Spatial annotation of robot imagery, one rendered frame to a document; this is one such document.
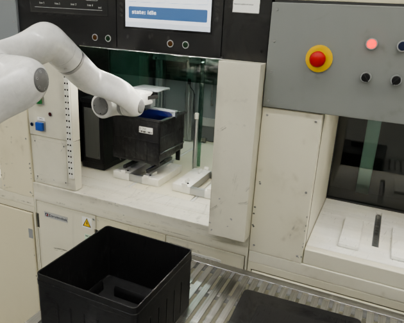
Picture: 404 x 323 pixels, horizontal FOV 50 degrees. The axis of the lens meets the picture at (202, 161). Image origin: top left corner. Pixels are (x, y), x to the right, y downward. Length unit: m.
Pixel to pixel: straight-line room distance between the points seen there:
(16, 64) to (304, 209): 0.85
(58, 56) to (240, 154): 0.56
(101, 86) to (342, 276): 0.92
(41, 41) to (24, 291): 1.22
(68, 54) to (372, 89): 0.81
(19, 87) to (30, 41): 0.17
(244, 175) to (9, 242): 1.14
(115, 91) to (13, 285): 1.09
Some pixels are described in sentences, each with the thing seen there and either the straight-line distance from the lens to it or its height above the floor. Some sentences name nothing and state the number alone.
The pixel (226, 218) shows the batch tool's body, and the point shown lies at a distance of 1.32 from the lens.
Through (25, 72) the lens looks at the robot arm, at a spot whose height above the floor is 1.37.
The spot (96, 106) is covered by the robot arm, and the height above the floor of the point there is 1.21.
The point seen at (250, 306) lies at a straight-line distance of 1.10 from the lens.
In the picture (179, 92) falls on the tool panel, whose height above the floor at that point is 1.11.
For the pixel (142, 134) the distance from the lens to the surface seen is 1.66.
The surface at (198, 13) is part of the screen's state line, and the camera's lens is 1.28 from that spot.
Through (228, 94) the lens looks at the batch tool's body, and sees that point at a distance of 1.20.
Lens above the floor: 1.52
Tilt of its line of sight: 19 degrees down
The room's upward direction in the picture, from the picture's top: 3 degrees clockwise
